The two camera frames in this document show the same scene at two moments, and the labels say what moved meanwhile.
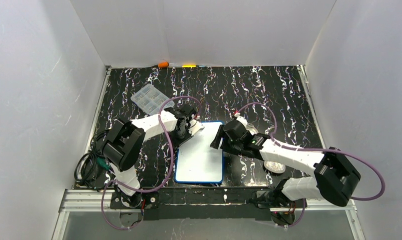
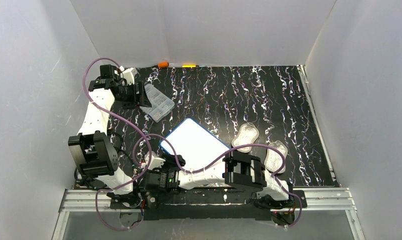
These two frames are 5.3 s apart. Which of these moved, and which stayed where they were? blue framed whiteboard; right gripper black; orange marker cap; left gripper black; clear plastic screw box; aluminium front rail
Moved: blue framed whiteboard; left gripper black; right gripper black
Stayed: aluminium front rail; clear plastic screw box; orange marker cap
